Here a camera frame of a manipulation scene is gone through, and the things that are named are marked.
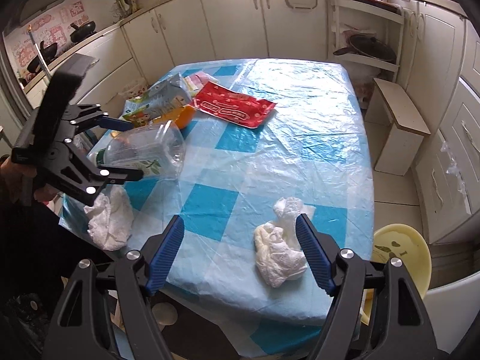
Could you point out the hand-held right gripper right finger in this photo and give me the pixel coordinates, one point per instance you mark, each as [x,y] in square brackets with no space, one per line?
[315,255]

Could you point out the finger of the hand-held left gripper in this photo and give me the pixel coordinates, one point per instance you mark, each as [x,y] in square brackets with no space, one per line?
[116,123]
[123,175]

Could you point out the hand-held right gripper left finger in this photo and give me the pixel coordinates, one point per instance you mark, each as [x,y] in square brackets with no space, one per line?
[167,255]

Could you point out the white tissue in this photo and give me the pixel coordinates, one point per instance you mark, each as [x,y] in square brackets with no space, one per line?
[279,258]
[108,225]
[287,210]

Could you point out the clear plastic bottle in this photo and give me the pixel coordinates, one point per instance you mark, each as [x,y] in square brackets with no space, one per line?
[157,146]

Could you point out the crushed drink carton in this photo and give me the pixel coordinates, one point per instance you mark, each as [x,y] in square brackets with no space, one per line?
[161,101]

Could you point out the person's left hand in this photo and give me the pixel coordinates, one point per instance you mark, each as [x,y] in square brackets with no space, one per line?
[9,176]

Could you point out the black wok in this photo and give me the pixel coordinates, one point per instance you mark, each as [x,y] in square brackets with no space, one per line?
[41,58]
[84,32]

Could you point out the orange snack packet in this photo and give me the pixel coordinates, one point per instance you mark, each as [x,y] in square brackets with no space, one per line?
[185,117]

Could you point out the yellow plastic stool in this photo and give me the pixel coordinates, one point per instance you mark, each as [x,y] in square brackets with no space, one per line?
[405,247]

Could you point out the yellow and pink packet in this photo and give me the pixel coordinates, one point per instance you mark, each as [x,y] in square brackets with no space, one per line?
[197,80]

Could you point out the blue checkered tablecloth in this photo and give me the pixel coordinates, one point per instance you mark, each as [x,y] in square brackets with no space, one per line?
[300,138]

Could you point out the kitchen utensil holder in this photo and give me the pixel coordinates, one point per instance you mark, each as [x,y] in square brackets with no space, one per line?
[122,0]

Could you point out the red foil wrapper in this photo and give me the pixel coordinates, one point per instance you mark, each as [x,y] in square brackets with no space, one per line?
[232,105]

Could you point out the person's dark clothing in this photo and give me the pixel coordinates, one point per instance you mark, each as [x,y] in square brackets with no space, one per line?
[30,255]

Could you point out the white wooden step stool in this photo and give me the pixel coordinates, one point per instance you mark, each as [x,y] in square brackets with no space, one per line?
[401,146]

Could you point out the cream kitchen cabinets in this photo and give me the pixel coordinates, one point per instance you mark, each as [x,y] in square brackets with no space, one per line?
[232,18]

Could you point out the small clear plastic bag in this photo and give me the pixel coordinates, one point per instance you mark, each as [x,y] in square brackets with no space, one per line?
[453,165]

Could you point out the dark frying pan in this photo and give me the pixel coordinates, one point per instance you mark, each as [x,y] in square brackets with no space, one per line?
[371,47]

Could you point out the white shelf rack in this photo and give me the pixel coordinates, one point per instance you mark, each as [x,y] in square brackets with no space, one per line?
[365,9]

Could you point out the pink patterned wall sticker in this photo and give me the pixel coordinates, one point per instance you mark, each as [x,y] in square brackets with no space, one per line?
[56,22]

